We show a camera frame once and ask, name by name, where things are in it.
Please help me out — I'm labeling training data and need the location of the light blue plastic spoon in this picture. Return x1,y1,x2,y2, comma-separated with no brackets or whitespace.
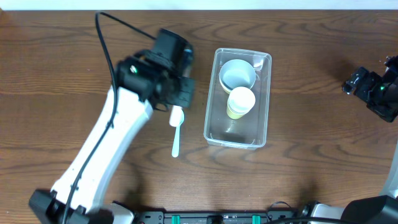
172,112,185,157

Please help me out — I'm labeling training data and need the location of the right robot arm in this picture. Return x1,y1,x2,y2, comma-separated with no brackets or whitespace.
300,64,397,223

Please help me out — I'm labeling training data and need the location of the white plastic fork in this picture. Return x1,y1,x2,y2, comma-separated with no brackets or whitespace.
169,105,183,127

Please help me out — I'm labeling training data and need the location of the grey-blue plastic bowl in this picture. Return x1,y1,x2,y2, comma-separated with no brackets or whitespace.
219,59,256,91

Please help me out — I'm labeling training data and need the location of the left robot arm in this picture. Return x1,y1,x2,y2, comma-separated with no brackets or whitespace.
29,48,194,223

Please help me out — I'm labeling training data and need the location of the yellow plastic bowl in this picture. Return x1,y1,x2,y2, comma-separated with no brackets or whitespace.
220,82,231,94

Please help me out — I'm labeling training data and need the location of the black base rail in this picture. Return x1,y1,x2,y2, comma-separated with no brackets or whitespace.
133,210,296,224

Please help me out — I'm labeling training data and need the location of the yellow plastic cup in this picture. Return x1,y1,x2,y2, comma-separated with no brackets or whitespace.
226,105,249,119

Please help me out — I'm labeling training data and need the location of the white plastic cup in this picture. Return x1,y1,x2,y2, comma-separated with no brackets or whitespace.
228,86,256,114

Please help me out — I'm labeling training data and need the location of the clear plastic container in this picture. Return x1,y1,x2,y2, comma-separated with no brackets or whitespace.
203,48,272,150

